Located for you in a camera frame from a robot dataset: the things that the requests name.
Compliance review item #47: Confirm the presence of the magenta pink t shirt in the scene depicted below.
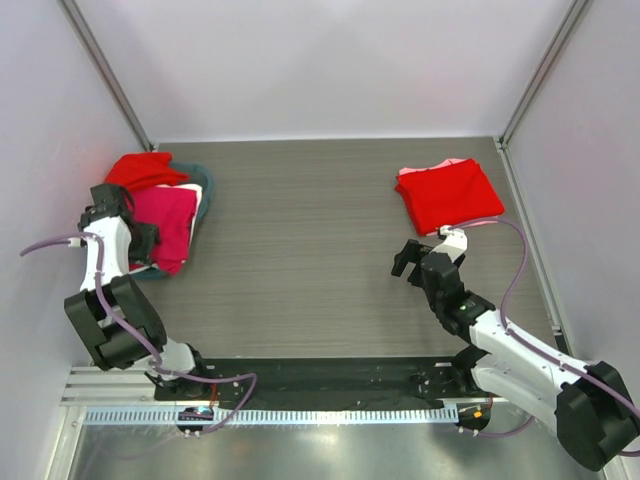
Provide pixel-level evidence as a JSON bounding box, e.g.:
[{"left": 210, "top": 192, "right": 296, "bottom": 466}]
[{"left": 132, "top": 186, "right": 198, "bottom": 275}]

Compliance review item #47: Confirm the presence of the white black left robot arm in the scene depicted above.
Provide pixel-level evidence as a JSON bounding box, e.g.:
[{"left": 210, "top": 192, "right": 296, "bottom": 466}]
[{"left": 64, "top": 183, "right": 212, "bottom": 400}]

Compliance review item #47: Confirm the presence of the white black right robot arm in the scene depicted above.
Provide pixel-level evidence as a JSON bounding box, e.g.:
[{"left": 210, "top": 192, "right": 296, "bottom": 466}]
[{"left": 391, "top": 225, "right": 639, "bottom": 471}]

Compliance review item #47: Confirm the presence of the red t shirt in basket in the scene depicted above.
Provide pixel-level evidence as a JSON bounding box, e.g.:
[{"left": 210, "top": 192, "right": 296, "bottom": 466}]
[{"left": 104, "top": 152, "right": 189, "bottom": 192}]

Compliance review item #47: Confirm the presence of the white black printed t shirt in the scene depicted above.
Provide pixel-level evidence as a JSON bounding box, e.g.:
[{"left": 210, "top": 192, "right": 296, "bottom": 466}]
[{"left": 159, "top": 183, "right": 203, "bottom": 240}]

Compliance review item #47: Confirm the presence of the folded red t shirt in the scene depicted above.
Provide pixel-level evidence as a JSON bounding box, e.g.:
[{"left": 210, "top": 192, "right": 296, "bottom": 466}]
[{"left": 394, "top": 157, "right": 506, "bottom": 237}]

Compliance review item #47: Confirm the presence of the teal laundry basket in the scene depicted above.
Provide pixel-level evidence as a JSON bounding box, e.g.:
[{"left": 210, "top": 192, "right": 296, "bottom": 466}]
[{"left": 131, "top": 162, "right": 215, "bottom": 280}]

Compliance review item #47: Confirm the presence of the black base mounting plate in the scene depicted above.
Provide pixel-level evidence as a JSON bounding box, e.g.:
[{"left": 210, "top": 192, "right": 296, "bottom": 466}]
[{"left": 152, "top": 356, "right": 496, "bottom": 412}]

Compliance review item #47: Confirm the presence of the aluminium front rail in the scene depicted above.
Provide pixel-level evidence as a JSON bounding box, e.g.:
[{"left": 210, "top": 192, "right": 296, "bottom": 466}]
[{"left": 60, "top": 364, "right": 166, "bottom": 406}]

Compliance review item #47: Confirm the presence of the slotted white cable duct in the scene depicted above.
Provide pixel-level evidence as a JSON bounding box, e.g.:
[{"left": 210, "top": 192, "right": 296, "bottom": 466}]
[{"left": 84, "top": 404, "right": 459, "bottom": 426}]

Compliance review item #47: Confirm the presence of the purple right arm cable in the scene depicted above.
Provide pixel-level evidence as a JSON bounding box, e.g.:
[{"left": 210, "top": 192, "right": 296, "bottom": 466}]
[{"left": 444, "top": 215, "right": 640, "bottom": 457}]

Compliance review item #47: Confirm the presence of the left aluminium frame post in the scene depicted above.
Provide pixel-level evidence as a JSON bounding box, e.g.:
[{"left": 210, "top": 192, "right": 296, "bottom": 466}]
[{"left": 58, "top": 0, "right": 154, "bottom": 151}]

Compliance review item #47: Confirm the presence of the aluminium frame post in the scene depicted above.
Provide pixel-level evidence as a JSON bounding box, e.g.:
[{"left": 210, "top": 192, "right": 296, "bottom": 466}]
[
  {"left": 58, "top": 0, "right": 154, "bottom": 151},
  {"left": 497, "top": 0, "right": 592, "bottom": 149}
]

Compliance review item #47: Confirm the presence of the right aluminium frame post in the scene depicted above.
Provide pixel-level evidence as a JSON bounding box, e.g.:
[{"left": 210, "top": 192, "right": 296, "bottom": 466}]
[{"left": 497, "top": 0, "right": 592, "bottom": 149}]

